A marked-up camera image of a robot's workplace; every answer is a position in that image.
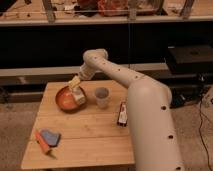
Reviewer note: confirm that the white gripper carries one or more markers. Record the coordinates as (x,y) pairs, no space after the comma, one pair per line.
(75,81)

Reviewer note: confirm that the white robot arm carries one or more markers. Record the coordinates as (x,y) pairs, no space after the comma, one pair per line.
(153,136)

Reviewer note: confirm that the orange ceramic bowl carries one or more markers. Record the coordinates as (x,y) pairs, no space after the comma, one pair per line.
(66,102)

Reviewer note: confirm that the translucent plastic cup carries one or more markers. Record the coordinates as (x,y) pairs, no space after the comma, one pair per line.
(102,97)

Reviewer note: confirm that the wooden table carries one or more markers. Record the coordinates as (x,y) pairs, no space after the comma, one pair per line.
(89,137)

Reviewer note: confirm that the orange toy carrot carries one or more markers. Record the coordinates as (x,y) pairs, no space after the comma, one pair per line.
(45,148)

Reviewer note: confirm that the black box on right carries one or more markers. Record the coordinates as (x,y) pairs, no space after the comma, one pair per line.
(190,59)

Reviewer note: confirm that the metal shelf rail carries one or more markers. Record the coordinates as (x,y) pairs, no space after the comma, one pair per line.
(105,20)

